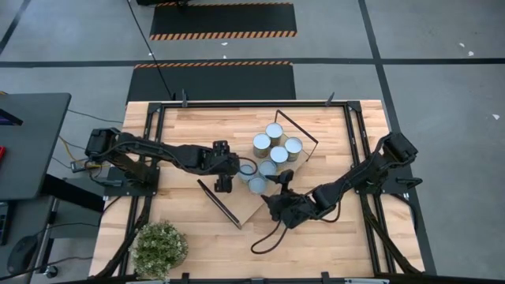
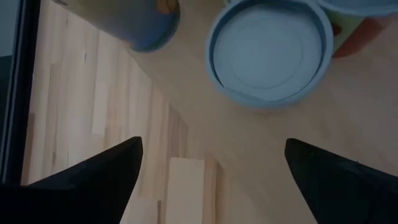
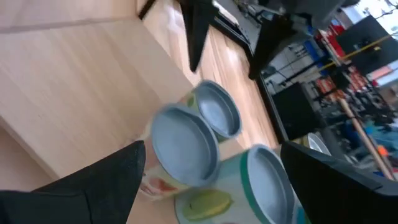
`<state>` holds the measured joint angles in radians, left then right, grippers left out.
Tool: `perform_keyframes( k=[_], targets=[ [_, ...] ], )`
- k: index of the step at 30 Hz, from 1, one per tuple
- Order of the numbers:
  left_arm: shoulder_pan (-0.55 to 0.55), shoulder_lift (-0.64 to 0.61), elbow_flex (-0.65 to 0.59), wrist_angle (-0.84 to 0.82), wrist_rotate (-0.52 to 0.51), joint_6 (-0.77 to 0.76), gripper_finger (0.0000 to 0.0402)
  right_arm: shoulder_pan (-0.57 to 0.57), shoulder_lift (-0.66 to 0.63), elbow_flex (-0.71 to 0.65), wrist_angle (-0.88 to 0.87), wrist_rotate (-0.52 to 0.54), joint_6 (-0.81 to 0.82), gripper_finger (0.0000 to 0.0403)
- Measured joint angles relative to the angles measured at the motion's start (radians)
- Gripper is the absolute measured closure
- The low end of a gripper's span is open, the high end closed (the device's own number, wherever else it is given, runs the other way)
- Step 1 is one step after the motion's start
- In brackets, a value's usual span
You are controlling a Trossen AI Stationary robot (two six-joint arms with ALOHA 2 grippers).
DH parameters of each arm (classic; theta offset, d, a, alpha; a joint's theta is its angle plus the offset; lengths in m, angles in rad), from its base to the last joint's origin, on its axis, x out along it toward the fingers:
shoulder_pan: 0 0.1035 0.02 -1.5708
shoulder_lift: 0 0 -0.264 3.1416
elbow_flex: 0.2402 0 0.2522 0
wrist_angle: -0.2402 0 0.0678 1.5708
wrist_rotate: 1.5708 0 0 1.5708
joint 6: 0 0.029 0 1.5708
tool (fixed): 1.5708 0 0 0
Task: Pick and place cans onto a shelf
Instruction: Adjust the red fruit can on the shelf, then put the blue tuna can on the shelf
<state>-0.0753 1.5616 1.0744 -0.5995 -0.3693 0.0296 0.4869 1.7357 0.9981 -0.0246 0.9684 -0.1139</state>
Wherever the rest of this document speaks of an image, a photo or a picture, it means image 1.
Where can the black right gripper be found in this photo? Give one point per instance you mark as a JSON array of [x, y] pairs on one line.
[[292, 211]]

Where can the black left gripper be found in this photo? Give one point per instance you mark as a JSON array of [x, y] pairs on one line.
[[219, 165]]

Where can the green polka dot can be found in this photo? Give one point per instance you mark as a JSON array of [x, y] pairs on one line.
[[257, 184]]

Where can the peas label can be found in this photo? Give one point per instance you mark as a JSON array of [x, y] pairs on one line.
[[279, 154]]

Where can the red white label can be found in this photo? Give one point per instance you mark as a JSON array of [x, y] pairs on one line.
[[246, 171]]

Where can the white fruit label can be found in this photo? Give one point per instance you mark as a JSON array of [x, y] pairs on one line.
[[294, 146]]

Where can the yellow label can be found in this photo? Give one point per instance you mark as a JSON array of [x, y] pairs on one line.
[[261, 143]]

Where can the oranges label can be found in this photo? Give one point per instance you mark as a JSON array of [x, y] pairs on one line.
[[274, 130]]

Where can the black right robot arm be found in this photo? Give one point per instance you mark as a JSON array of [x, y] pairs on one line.
[[355, 177]]

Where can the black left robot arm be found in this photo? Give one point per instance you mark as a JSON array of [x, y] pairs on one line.
[[130, 148]]

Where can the green potted plant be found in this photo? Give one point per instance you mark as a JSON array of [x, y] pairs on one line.
[[159, 248]]

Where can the black mat orange striped edge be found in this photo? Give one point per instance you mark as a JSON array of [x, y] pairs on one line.
[[213, 83], [223, 19]]

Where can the black caster wheel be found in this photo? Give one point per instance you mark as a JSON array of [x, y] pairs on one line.
[[51, 271]]

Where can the dark gray desk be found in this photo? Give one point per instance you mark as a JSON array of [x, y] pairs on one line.
[[31, 146]]

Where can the gray desk surface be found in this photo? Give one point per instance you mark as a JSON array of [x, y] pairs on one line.
[[23, 217]]

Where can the black computer mouse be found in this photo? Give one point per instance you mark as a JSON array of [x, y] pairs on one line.
[[21, 254]]

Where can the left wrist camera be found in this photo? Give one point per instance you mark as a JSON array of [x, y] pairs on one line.
[[221, 148]]

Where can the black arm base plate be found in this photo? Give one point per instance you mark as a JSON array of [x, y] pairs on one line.
[[118, 189], [394, 185]]

